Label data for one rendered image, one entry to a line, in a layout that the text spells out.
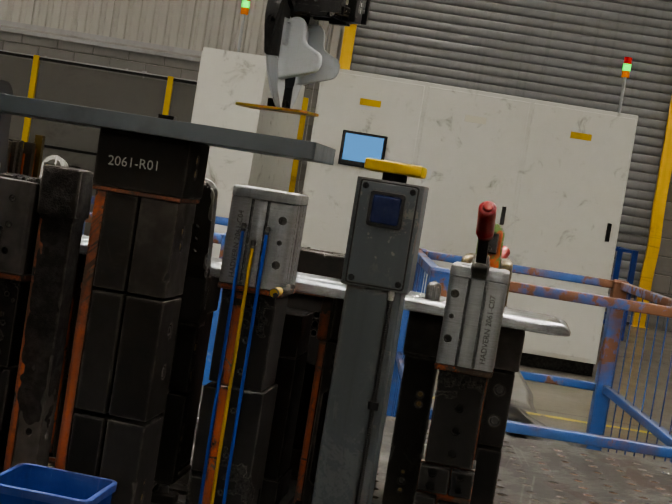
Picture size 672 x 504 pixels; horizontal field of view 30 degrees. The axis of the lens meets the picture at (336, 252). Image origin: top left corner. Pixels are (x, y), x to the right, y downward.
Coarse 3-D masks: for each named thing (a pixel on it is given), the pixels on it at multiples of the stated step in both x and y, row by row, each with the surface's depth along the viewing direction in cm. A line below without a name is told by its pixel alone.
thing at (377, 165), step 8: (368, 160) 128; (376, 160) 128; (384, 160) 128; (368, 168) 128; (376, 168) 128; (384, 168) 128; (392, 168) 128; (400, 168) 128; (408, 168) 128; (416, 168) 127; (424, 168) 130; (384, 176) 130; (392, 176) 129; (400, 176) 130; (408, 176) 132; (416, 176) 128; (424, 176) 131
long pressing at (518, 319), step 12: (84, 240) 172; (84, 252) 161; (216, 264) 160; (216, 276) 159; (300, 276) 168; (312, 276) 170; (324, 276) 174; (300, 288) 157; (312, 288) 157; (324, 288) 157; (336, 288) 156; (408, 300) 155; (420, 300) 155; (432, 300) 162; (444, 300) 165; (420, 312) 155; (432, 312) 155; (504, 312) 161; (516, 312) 164; (528, 312) 167; (504, 324) 153; (516, 324) 153; (528, 324) 153; (540, 324) 153; (552, 324) 153; (564, 324) 161
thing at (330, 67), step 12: (312, 24) 132; (312, 36) 132; (324, 36) 132; (324, 48) 132; (324, 60) 132; (336, 60) 131; (324, 72) 132; (336, 72) 131; (288, 84) 132; (300, 84) 132; (288, 96) 132
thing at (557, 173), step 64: (320, 128) 945; (384, 128) 944; (448, 128) 943; (512, 128) 942; (576, 128) 941; (320, 192) 947; (448, 192) 945; (512, 192) 944; (576, 192) 943; (512, 256) 946; (576, 256) 945; (576, 320) 948
